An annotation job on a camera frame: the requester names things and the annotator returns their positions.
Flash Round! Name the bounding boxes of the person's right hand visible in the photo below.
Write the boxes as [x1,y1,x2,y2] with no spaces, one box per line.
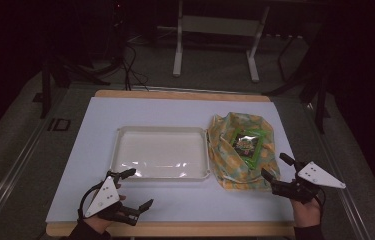
[290,196,323,229]

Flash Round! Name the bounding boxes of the white plastic tray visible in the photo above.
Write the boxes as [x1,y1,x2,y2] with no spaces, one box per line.
[109,125,211,183]

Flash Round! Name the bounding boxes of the white table mat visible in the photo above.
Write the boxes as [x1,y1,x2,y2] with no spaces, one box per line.
[45,96,297,224]

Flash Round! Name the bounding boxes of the metal floor rail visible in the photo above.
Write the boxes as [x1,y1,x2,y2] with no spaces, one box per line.
[303,103,375,240]
[0,89,71,240]

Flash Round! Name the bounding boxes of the black floor cables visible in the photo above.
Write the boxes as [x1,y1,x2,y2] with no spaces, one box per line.
[119,19,150,92]

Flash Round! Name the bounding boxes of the black floor socket plate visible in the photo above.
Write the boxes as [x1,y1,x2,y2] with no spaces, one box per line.
[47,117,72,132]

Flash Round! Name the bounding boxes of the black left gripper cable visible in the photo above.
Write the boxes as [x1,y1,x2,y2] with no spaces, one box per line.
[77,180,109,222]

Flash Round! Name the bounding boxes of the green snack packet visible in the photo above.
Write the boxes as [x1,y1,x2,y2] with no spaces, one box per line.
[230,128,268,171]

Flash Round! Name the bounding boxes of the black tripod stand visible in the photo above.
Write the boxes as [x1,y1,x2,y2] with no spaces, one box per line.
[32,49,123,120]

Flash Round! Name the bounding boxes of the white metal stand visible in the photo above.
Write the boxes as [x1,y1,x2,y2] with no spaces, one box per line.
[172,0,271,84]

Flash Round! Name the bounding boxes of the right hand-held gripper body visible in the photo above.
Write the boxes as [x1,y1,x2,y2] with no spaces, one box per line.
[270,161,347,205]

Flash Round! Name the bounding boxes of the black metal stand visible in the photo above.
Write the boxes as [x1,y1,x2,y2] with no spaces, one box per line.
[263,33,333,135]

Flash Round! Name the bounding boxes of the yellow green patterned cloth bag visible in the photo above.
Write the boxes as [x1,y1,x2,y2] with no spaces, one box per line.
[207,111,282,193]

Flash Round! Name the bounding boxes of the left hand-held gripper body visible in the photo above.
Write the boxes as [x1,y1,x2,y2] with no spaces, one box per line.
[84,175,141,227]

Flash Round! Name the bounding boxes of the wooden table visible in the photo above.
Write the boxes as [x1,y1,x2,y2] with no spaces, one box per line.
[45,89,297,239]

